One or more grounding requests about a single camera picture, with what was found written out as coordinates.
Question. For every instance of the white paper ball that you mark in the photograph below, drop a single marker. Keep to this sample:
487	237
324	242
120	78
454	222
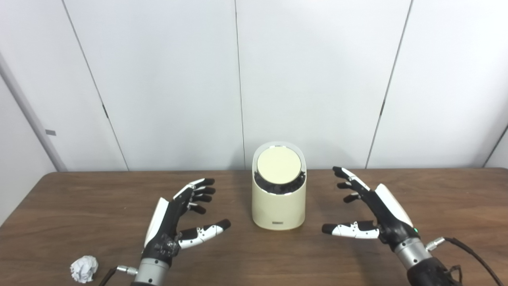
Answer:
84	269

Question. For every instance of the black wall panel hinge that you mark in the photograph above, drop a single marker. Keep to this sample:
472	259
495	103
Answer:
105	111
382	108

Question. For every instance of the grey wall corner post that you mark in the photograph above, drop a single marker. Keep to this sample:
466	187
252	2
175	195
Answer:
29	111

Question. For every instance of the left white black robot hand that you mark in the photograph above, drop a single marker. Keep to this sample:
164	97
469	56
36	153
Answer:
166	222

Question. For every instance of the small grey wall label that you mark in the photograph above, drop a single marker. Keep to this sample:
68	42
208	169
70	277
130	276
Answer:
50	132

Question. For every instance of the black bin liner bag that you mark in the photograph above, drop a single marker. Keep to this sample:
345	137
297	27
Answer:
278	188

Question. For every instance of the cream round bin lid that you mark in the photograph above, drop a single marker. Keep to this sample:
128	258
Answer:
279	165

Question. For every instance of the cream-colored bin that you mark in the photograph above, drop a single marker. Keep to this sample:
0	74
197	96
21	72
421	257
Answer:
278	210

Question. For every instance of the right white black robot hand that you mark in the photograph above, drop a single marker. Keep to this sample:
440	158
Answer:
391	216

